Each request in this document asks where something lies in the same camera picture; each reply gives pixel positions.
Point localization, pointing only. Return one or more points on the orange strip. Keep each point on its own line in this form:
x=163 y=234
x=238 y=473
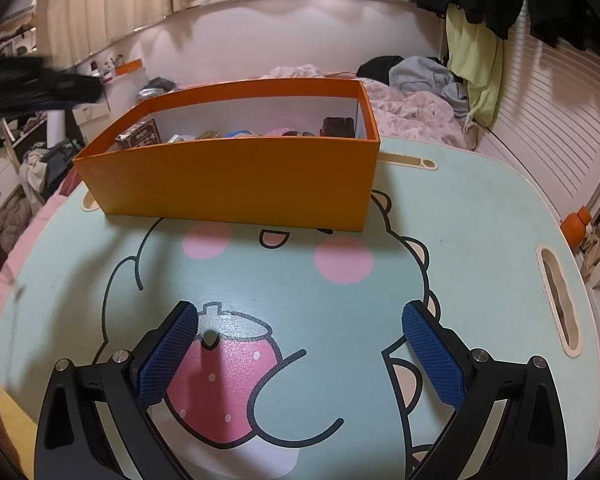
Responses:
x=130 y=66

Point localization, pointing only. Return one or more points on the clear crumpled plastic wrap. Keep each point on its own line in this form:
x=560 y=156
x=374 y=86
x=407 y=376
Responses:
x=181 y=138

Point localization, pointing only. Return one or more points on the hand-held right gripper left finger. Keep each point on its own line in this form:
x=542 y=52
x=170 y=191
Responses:
x=167 y=355

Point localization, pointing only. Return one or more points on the pink translucent ball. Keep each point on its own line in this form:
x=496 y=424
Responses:
x=277 y=131

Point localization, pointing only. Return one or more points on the blue round object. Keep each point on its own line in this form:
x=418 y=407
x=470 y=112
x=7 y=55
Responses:
x=239 y=133

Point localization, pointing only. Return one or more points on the grey hoodie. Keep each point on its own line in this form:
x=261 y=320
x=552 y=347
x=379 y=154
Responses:
x=422 y=77

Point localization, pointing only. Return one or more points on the orange cardboard box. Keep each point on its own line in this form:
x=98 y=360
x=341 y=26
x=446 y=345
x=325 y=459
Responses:
x=230 y=180

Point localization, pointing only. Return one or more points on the pile of clothes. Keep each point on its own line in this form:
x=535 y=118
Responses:
x=42 y=170

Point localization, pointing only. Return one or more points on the orange bottle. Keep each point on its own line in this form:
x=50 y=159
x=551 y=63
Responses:
x=576 y=225

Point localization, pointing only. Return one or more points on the brown card deck box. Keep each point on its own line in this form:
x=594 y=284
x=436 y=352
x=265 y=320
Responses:
x=140 y=137

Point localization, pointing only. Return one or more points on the light green garment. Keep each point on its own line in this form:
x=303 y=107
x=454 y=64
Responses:
x=472 y=60

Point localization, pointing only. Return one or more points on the dark red translucent case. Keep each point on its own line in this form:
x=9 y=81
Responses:
x=338 y=127

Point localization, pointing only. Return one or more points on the silver metal bowl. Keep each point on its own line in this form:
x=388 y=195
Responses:
x=152 y=95

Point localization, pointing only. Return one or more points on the white pole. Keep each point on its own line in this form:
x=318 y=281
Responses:
x=56 y=130

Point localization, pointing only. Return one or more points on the black cloth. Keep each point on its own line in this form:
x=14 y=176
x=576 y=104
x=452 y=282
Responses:
x=377 y=67

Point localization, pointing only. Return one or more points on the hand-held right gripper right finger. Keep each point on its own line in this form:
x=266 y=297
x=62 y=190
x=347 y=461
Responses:
x=432 y=360

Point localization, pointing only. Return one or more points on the white louvred wardrobe door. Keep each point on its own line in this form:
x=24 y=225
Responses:
x=555 y=110

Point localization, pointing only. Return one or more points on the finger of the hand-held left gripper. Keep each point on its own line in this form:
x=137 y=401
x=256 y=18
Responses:
x=55 y=85

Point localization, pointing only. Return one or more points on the pink patterned blanket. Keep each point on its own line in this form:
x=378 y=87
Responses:
x=410 y=120

